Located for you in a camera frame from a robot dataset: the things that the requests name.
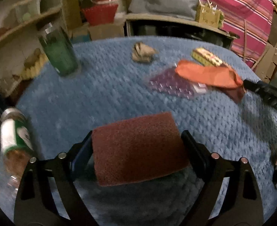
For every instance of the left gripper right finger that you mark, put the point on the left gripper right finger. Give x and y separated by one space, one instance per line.
242 204

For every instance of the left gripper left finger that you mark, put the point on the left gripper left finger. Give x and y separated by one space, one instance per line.
34 203

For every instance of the brown paper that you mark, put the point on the brown paper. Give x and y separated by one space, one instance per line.
143 53

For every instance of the dark red sponge pad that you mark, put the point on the dark red sponge pad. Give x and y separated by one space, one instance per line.
235 94

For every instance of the broom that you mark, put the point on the broom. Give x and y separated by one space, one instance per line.
256 32

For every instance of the clear spice jar lying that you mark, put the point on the clear spice jar lying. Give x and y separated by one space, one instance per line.
16 146

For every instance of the blue quilted table cloth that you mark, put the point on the blue quilted table cloth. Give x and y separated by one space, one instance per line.
111 87

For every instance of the yellow red cardboard box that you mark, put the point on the yellow red cardboard box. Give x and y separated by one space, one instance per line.
207 58

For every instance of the pink striped curtain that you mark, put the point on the pink striped curtain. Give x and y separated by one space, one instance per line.
236 11

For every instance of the purple plastic wrapper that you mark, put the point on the purple plastic wrapper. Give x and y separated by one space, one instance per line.
169 82

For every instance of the egg carton tray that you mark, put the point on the egg carton tray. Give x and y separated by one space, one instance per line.
33 65

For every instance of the wooden shelf unit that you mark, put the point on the wooden shelf unit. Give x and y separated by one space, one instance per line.
19 40

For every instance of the low wooden side table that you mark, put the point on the low wooden side table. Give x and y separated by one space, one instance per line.
145 24

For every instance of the green glass jar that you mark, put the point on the green glass jar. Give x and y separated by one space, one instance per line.
58 49

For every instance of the red plastic basket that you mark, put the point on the red plastic basket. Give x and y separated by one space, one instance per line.
100 14

